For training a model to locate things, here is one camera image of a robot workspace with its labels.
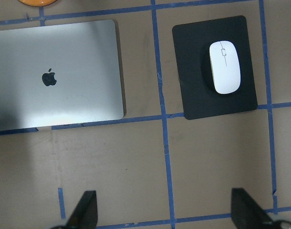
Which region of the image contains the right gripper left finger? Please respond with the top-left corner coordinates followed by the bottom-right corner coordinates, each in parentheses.
top-left (65, 190), bottom-right (98, 229)

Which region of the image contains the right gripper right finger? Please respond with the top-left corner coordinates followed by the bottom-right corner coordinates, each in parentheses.
top-left (231, 188), bottom-right (274, 229)

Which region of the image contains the white computer mouse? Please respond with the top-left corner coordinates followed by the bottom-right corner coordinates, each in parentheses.
top-left (209, 41), bottom-right (241, 94)

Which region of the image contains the silver laptop notebook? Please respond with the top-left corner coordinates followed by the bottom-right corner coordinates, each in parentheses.
top-left (0, 20), bottom-right (124, 131)

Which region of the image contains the black mousepad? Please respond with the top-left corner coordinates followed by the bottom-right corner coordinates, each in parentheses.
top-left (172, 15), bottom-right (258, 120)

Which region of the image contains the orange desk lamp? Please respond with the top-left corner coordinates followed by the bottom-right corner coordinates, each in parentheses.
top-left (19, 0), bottom-right (57, 7)

